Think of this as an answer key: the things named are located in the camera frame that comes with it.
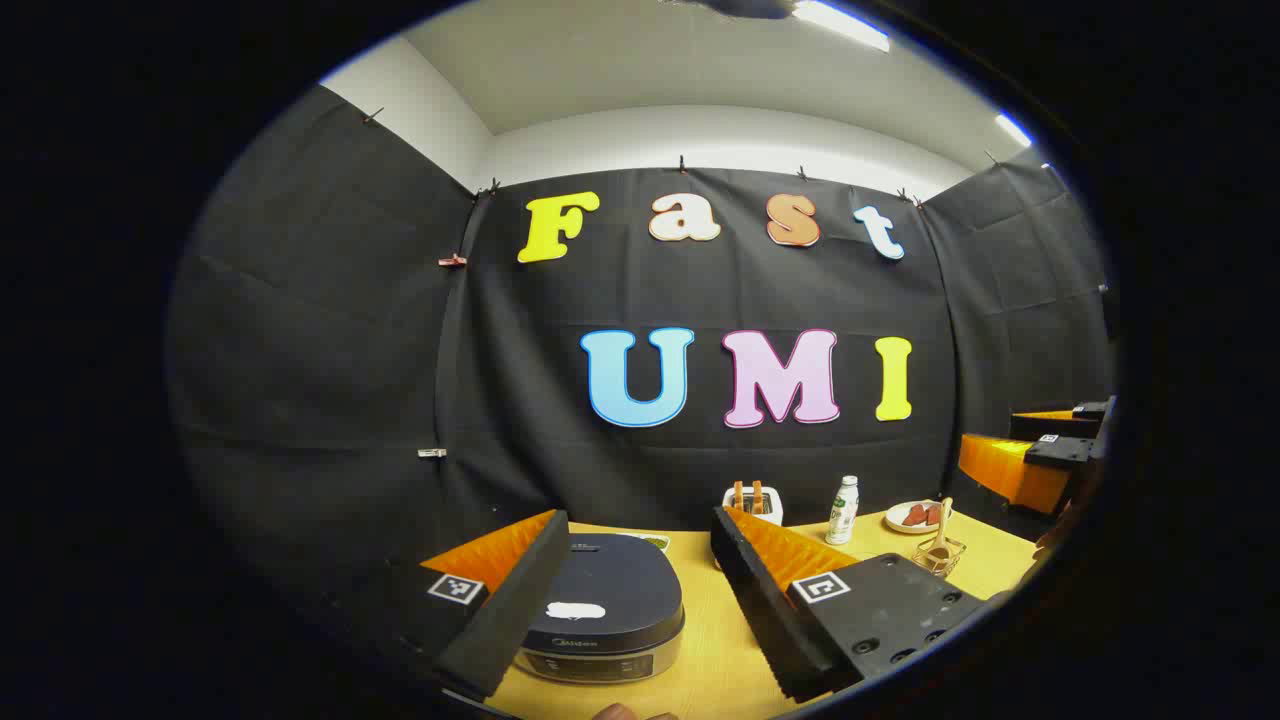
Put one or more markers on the white toaster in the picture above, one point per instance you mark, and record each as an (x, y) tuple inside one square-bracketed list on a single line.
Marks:
[(771, 513)]

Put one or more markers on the white sectioned grain dish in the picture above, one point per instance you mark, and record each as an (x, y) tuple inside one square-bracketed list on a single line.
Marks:
[(650, 541)]

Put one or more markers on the white drink bottle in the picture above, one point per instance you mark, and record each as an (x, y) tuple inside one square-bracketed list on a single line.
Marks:
[(842, 515)]

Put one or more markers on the ceiling light panel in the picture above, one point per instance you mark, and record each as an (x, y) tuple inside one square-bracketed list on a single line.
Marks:
[(840, 24), (1012, 129)]

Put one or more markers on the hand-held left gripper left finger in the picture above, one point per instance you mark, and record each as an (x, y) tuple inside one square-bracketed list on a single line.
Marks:
[(510, 610)]

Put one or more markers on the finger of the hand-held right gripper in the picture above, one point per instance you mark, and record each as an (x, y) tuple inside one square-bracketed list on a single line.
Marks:
[(1040, 428), (1060, 452)]

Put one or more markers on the wooden spoon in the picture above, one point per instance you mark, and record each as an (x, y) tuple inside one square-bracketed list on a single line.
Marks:
[(945, 520)]

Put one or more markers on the white round plate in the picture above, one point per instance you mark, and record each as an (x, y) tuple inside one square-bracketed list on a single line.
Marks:
[(895, 522)]

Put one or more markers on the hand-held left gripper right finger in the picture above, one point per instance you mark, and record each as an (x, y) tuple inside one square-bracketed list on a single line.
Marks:
[(760, 600)]

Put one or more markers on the dark grey rice cooker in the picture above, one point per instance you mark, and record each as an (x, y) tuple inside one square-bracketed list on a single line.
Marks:
[(630, 580)]

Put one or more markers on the black backdrop cloth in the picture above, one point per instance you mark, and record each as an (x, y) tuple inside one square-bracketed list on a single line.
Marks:
[(350, 350)]

